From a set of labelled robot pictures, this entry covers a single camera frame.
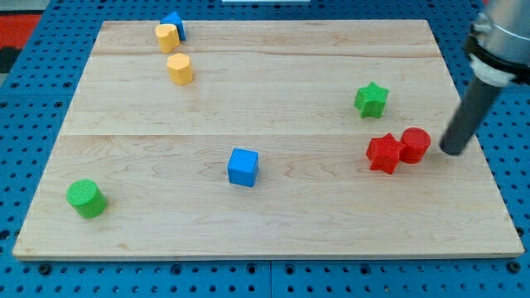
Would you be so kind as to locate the yellow hexagon block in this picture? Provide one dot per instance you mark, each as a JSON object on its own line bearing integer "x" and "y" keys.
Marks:
{"x": 179, "y": 69}

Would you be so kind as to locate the blue cube block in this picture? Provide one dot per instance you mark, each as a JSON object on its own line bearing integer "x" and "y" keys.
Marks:
{"x": 243, "y": 167}

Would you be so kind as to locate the red cylinder block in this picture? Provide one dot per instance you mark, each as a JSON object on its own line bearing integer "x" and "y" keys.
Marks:
{"x": 416, "y": 142}

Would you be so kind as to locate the blue triangle block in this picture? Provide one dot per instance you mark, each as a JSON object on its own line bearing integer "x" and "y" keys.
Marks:
{"x": 175, "y": 19}

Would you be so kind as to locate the yellow heart block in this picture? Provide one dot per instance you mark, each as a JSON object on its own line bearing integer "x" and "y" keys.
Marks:
{"x": 167, "y": 37}

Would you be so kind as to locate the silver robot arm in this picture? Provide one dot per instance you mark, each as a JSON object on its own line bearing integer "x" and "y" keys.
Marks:
{"x": 498, "y": 50}

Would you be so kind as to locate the red star block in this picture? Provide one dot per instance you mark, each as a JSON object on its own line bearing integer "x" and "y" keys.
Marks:
{"x": 384, "y": 153}

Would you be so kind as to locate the green cylinder block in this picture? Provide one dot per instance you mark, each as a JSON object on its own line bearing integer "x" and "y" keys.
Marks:
{"x": 85, "y": 197}

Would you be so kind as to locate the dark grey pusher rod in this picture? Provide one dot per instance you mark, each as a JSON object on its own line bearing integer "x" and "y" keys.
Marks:
{"x": 478, "y": 100}

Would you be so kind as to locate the wooden board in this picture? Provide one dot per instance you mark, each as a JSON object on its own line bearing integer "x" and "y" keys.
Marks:
{"x": 159, "y": 151}

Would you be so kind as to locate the green star block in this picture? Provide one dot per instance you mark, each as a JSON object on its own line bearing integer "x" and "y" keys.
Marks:
{"x": 370, "y": 100}

